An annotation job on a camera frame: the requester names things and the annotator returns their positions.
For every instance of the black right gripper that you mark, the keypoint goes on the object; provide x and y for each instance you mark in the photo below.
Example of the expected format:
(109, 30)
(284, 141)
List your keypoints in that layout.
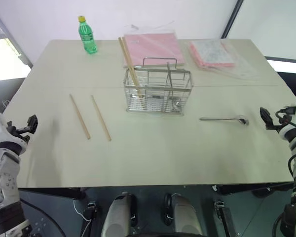
(277, 123)

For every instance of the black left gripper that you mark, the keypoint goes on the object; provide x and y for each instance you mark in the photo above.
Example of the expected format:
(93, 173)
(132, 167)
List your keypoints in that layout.
(18, 130)

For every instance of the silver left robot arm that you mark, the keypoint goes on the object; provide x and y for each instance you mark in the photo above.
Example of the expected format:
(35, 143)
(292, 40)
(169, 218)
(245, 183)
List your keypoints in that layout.
(3, 172)

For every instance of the metal spoon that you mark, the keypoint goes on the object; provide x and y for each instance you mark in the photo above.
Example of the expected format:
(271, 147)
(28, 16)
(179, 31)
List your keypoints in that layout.
(169, 74)
(222, 119)

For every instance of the wooden chopstick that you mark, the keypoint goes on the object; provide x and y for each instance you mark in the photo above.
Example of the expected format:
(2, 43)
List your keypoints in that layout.
(101, 118)
(79, 116)
(127, 58)
(128, 53)

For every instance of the clear plastic bag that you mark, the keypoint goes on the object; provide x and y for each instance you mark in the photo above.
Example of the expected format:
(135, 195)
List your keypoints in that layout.
(239, 71)

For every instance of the patterned pink folder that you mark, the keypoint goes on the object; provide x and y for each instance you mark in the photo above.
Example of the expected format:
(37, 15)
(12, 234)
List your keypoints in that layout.
(212, 53)

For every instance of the green plastic bottle yellow cap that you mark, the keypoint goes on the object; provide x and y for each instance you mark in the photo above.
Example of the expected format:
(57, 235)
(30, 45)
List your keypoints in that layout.
(87, 37)

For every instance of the grey rounded leg cover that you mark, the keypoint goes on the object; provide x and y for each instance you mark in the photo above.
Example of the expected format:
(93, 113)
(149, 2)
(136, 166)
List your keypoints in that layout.
(183, 217)
(118, 217)

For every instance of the pink folder in clear bag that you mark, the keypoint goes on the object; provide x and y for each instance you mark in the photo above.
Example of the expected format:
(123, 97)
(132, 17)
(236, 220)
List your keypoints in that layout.
(153, 48)

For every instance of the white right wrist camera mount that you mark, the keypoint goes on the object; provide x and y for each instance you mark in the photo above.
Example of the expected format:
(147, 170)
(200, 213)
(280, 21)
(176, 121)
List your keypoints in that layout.
(294, 130)

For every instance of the black table frame bar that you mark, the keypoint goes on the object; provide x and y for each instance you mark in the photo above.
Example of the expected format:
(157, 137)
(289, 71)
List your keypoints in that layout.
(251, 188)
(51, 193)

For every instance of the grey window frame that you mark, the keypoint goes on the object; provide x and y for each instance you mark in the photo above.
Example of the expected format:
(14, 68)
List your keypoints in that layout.
(10, 37)

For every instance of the dark panel frame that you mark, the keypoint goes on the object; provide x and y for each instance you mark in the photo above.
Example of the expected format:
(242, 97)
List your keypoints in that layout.
(233, 18)

